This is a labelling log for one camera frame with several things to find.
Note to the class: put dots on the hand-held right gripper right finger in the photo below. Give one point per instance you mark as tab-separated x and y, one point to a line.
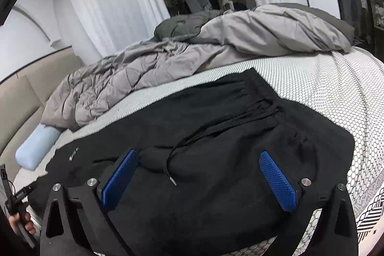
277	181

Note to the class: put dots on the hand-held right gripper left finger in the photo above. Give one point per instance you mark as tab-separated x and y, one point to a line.
120	181

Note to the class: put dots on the black pants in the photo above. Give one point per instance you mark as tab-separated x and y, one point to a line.
210	184

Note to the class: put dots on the person's left hand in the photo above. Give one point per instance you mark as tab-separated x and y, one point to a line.
28	226

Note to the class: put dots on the light blue pillow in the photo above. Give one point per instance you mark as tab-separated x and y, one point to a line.
36	148

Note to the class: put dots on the beige headboard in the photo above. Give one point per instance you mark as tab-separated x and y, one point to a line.
21	100

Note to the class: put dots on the black white patterned cloth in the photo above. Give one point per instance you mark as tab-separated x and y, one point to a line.
372	214

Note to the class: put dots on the white honeycomb mattress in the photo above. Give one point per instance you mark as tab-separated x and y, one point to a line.
315	85

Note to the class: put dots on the grey duvet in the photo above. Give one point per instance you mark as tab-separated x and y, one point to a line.
135	73

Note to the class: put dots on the white box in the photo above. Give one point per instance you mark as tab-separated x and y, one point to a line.
193	2

